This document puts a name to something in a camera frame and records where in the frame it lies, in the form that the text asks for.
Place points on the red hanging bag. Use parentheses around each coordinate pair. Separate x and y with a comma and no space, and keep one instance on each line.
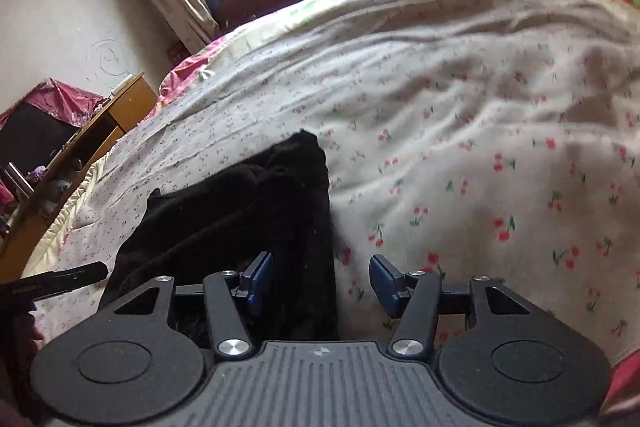
(177,52)

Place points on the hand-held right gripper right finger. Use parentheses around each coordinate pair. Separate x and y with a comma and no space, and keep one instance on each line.
(385,282)

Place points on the pink cloth cover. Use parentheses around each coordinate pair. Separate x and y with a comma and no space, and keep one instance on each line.
(60,94)

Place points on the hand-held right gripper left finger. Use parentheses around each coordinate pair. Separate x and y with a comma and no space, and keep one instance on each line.
(260,282)

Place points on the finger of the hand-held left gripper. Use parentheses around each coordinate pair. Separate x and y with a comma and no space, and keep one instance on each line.
(75,277)

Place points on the wooden desk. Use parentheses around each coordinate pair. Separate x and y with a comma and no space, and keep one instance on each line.
(125,107)

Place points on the cherry print bed sheet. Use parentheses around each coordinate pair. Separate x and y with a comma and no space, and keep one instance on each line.
(450,107)

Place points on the clothes on desk shelf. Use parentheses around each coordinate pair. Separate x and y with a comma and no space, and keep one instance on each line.
(50,187)

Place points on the black television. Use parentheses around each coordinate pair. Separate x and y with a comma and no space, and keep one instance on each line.
(35,132)

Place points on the black pants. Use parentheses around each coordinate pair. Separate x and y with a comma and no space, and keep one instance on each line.
(240,207)

